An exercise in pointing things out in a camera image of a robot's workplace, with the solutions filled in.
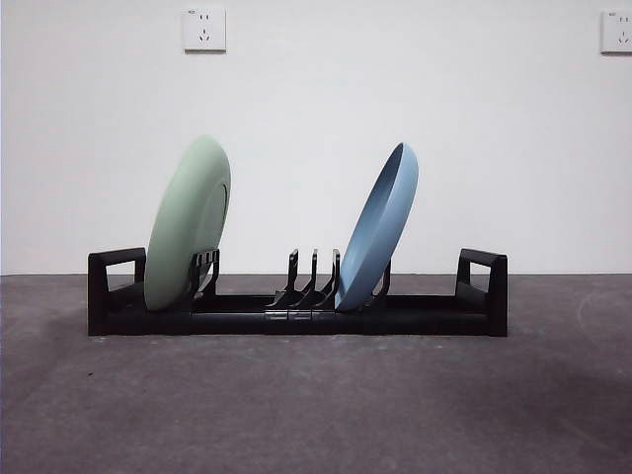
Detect light blue plate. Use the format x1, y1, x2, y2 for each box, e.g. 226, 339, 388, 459
334, 141, 421, 313

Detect pale green plate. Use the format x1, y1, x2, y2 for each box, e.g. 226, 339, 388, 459
144, 133, 233, 313

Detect black plastic plate rack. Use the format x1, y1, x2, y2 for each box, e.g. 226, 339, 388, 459
87, 246, 509, 338

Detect white wall socket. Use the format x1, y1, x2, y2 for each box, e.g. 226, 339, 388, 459
599, 9, 632, 55
184, 6, 228, 53

